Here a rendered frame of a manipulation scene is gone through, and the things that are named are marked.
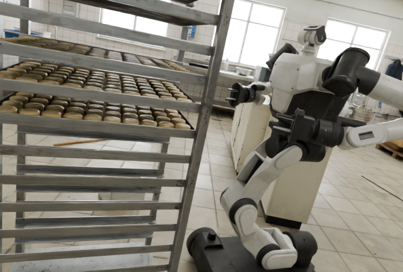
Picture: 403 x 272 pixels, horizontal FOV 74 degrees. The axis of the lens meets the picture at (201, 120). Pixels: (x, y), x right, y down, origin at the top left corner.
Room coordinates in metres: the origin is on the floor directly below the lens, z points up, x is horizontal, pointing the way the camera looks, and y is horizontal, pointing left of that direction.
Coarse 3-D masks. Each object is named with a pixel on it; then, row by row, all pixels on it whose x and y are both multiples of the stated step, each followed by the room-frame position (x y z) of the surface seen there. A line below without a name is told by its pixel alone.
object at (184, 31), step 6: (186, 6) 1.23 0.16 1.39; (186, 30) 1.24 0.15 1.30; (180, 36) 1.25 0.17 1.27; (186, 36) 1.24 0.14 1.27; (180, 54) 1.23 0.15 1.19; (180, 60) 1.24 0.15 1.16; (162, 144) 1.24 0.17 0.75; (168, 144) 1.24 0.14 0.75; (162, 150) 1.23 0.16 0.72; (162, 162) 1.24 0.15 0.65; (162, 168) 1.24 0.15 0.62; (156, 198) 1.24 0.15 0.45; (156, 210) 1.24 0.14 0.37; (150, 240) 1.24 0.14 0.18
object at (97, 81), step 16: (32, 64) 0.95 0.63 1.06; (48, 64) 1.01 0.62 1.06; (32, 80) 0.71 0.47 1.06; (48, 80) 0.75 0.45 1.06; (64, 80) 0.85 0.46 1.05; (80, 80) 0.86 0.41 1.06; (96, 80) 0.89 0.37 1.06; (112, 80) 0.95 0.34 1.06; (128, 80) 1.03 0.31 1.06; (144, 80) 1.11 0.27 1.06; (160, 96) 0.89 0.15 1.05; (176, 96) 0.92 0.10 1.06
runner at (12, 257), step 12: (36, 252) 0.68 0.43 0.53; (48, 252) 0.69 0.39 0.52; (60, 252) 0.71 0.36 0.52; (72, 252) 0.72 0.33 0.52; (84, 252) 0.73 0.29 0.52; (96, 252) 0.74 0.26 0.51; (108, 252) 0.76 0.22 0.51; (120, 252) 0.77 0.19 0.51; (132, 252) 0.79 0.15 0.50; (144, 252) 0.80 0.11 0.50
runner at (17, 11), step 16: (16, 16) 0.66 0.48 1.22; (32, 16) 0.67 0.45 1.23; (48, 16) 0.68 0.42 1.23; (64, 16) 0.70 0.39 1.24; (96, 32) 0.72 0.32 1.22; (112, 32) 0.74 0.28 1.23; (128, 32) 0.75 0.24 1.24; (144, 32) 0.77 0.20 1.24; (176, 48) 0.80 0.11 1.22; (192, 48) 0.82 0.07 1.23; (208, 48) 0.83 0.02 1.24
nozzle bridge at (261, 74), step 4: (256, 68) 2.85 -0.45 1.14; (260, 68) 2.61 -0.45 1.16; (264, 68) 2.57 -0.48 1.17; (268, 68) 2.57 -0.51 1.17; (256, 72) 2.80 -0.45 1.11; (260, 72) 2.57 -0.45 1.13; (264, 72) 2.57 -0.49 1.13; (268, 72) 2.66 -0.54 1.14; (256, 76) 2.73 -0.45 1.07; (260, 76) 2.57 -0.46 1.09; (264, 76) 2.66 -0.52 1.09; (268, 76) 2.66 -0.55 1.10; (256, 80) 2.68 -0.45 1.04; (260, 80) 2.57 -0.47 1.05; (264, 80) 2.66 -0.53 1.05; (268, 80) 2.66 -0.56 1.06
